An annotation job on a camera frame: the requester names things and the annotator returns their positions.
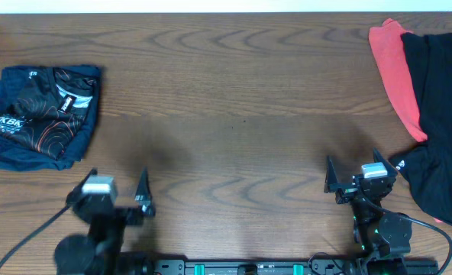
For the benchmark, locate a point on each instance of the folded navy blue garment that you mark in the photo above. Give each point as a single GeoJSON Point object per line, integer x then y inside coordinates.
{"type": "Point", "coordinates": [39, 118]}

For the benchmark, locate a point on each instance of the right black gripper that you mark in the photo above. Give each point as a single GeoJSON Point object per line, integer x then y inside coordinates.
{"type": "Point", "coordinates": [347, 191]}

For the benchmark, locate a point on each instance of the red orange garment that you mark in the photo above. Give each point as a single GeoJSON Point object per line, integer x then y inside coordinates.
{"type": "Point", "coordinates": [387, 49]}

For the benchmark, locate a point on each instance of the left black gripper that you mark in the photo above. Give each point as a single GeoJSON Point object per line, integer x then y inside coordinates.
{"type": "Point", "coordinates": [124, 215]}

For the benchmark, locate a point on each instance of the plain black t-shirt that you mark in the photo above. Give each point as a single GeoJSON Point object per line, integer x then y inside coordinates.
{"type": "Point", "coordinates": [428, 166]}

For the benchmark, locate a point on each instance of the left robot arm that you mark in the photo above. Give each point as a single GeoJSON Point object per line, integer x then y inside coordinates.
{"type": "Point", "coordinates": [99, 251]}

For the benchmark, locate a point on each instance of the black patterned cycling jersey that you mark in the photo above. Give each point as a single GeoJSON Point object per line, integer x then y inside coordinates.
{"type": "Point", "coordinates": [46, 114]}

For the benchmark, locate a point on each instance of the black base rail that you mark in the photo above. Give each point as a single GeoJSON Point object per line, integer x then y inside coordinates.
{"type": "Point", "coordinates": [245, 267]}

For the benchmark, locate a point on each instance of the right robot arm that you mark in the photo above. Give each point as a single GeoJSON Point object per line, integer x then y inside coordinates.
{"type": "Point", "coordinates": [383, 235]}

